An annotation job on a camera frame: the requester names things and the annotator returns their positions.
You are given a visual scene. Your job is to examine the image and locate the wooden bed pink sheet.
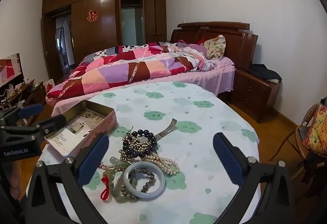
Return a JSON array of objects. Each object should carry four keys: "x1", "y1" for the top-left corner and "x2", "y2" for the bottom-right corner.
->
[{"x1": 51, "y1": 57, "x2": 235, "y2": 117}]

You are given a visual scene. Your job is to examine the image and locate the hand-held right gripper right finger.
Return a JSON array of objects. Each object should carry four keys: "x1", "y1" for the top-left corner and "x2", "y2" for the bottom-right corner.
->
[{"x1": 213, "y1": 133, "x2": 303, "y2": 224}]

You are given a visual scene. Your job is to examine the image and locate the wooden nightstand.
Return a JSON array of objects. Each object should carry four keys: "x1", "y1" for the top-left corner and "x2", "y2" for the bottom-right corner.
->
[{"x1": 230, "y1": 68, "x2": 281, "y2": 123}]

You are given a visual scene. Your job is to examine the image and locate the floral pillow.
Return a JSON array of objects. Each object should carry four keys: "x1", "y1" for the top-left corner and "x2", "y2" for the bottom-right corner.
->
[{"x1": 204, "y1": 34, "x2": 226, "y2": 59}]

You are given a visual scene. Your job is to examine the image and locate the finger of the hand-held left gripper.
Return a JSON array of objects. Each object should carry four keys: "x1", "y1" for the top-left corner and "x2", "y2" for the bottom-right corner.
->
[
  {"x1": 0, "y1": 104, "x2": 45, "y2": 126},
  {"x1": 0, "y1": 114, "x2": 67, "y2": 139}
]

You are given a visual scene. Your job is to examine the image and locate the person's left hand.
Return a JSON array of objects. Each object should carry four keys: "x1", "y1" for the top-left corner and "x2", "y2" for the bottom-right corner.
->
[{"x1": 4, "y1": 163, "x2": 23, "y2": 201}]

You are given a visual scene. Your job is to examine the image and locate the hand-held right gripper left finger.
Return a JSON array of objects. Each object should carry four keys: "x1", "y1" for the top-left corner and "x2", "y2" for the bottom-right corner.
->
[{"x1": 24, "y1": 133, "x2": 110, "y2": 224}]

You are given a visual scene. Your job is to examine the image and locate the purple pillow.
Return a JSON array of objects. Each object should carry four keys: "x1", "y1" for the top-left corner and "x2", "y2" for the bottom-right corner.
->
[{"x1": 188, "y1": 43, "x2": 207, "y2": 57}]

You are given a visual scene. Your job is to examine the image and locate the brown wooden wardrobe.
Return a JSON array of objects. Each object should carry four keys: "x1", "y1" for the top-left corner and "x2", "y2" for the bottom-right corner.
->
[{"x1": 41, "y1": 0, "x2": 168, "y2": 84}]

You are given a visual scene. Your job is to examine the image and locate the brown stone bead bracelet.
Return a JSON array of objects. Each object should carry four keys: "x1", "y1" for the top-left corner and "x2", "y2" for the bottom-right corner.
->
[{"x1": 120, "y1": 168, "x2": 156, "y2": 203}]

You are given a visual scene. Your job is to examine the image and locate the red and white bag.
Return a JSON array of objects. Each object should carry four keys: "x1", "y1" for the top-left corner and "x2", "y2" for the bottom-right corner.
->
[{"x1": 44, "y1": 78, "x2": 55, "y2": 92}]

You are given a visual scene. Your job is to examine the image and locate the white jade bangle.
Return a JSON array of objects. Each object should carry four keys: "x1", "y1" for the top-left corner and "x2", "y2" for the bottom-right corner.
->
[{"x1": 123, "y1": 161, "x2": 166, "y2": 199}]

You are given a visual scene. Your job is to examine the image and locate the wicker chair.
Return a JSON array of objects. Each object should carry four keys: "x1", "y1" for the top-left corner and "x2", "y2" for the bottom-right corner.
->
[{"x1": 269, "y1": 104, "x2": 327, "y2": 189}]

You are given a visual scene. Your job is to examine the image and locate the pearl bead bracelet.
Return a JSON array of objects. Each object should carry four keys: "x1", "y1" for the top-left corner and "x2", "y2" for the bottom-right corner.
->
[{"x1": 138, "y1": 149, "x2": 180, "y2": 176}]

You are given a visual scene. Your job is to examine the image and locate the cloth-covered television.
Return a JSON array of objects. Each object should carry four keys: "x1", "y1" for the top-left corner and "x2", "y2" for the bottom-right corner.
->
[{"x1": 0, "y1": 53, "x2": 22, "y2": 88}]

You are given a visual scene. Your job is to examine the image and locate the wooden television cabinet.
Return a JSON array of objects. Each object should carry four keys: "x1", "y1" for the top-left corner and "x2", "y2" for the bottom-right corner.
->
[{"x1": 0, "y1": 78, "x2": 48, "y2": 127}]

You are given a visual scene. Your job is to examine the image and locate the patchwork quilt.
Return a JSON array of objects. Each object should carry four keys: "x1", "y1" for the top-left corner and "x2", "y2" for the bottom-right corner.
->
[{"x1": 46, "y1": 41, "x2": 212, "y2": 99}]

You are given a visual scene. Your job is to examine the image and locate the green jade bracelet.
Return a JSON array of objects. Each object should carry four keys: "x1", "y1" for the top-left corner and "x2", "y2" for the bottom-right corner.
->
[{"x1": 106, "y1": 163, "x2": 129, "y2": 203}]

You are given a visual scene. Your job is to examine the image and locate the silver metal watch band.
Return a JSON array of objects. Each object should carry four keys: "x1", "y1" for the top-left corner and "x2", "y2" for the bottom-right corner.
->
[{"x1": 153, "y1": 118, "x2": 178, "y2": 141}]

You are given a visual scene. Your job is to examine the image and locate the dark wooden bed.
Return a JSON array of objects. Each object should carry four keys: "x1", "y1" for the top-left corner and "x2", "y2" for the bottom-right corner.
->
[{"x1": 170, "y1": 22, "x2": 259, "y2": 71}]

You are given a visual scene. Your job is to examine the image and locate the printed paper leaflet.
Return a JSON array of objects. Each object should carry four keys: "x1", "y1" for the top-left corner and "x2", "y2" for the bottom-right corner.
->
[{"x1": 46, "y1": 109, "x2": 113, "y2": 158}]

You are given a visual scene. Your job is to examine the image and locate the colourful patterned cloth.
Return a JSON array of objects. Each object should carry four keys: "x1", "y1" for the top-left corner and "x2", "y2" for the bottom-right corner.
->
[{"x1": 303, "y1": 103, "x2": 327, "y2": 158}]

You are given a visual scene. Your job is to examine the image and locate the pink metal tin box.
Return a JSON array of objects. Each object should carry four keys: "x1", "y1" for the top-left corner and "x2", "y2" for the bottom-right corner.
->
[{"x1": 44, "y1": 100, "x2": 118, "y2": 159}]

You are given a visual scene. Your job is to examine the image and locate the dark clothes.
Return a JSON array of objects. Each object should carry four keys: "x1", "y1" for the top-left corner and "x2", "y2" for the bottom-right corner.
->
[{"x1": 249, "y1": 64, "x2": 282, "y2": 84}]

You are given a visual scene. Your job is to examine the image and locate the dark purple bead bracelet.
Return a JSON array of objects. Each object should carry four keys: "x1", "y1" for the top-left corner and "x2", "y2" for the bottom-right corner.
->
[{"x1": 122, "y1": 129, "x2": 157, "y2": 157}]

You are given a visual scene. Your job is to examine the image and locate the red cord jade pendant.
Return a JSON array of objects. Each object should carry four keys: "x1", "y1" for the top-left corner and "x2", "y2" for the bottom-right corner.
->
[{"x1": 98, "y1": 156, "x2": 123, "y2": 201}]

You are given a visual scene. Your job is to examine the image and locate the red paper decoration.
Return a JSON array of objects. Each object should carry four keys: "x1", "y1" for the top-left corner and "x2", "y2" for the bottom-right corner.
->
[{"x1": 86, "y1": 10, "x2": 99, "y2": 22}]

